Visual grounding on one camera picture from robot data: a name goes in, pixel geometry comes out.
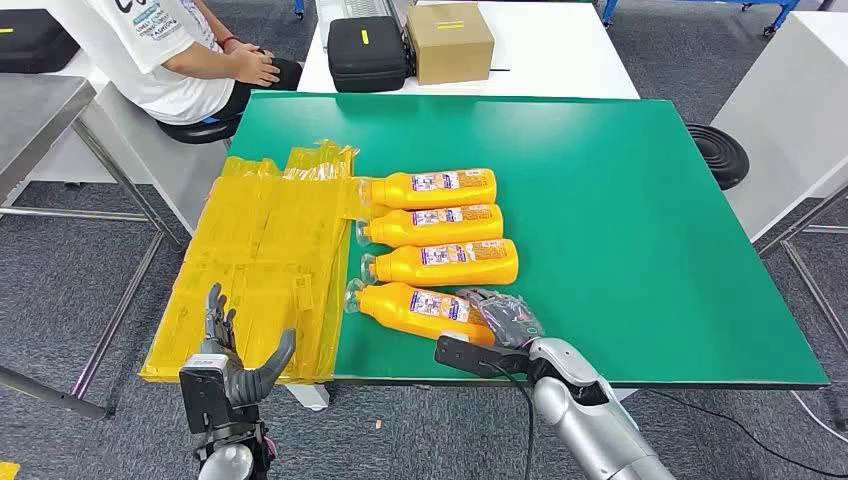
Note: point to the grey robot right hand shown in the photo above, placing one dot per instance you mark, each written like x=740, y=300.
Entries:
x=507, y=321

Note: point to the person's left hand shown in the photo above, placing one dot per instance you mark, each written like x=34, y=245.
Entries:
x=248, y=47

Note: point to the person's right hand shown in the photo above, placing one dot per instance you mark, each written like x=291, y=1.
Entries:
x=255, y=69

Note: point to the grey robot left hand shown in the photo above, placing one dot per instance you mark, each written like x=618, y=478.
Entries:
x=246, y=385

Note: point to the orange detergent bottle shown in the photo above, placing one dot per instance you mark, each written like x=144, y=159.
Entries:
x=391, y=308
x=397, y=193
x=411, y=272
x=397, y=233

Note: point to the person's right forearm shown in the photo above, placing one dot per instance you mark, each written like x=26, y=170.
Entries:
x=199, y=66

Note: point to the person's left forearm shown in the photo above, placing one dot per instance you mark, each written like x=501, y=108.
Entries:
x=212, y=23

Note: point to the person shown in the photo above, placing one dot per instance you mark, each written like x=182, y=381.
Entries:
x=179, y=73

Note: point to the black stool seat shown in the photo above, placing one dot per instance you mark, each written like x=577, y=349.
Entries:
x=199, y=131

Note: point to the silver laptop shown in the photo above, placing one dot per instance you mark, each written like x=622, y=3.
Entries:
x=351, y=6

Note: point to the black carrying case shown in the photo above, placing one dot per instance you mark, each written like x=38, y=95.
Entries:
x=33, y=43
x=368, y=60

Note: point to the white desk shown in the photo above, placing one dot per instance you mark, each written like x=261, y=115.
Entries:
x=166, y=172

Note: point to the brown cardboard box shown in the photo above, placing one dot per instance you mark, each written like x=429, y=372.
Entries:
x=450, y=53

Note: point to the grey metal table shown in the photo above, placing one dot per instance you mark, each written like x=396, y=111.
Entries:
x=33, y=112

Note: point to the yellow floor marker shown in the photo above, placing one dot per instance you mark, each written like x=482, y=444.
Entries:
x=8, y=472

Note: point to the black ribbed round stool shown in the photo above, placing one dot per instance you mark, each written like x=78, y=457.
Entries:
x=719, y=156

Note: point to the white table with metal legs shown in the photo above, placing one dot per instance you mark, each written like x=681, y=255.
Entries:
x=788, y=119

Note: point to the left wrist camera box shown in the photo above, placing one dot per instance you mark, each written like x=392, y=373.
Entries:
x=202, y=397

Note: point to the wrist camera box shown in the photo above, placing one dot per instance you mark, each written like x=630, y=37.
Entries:
x=202, y=397
x=477, y=358

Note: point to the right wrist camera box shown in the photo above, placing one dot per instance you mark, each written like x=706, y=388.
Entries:
x=477, y=358

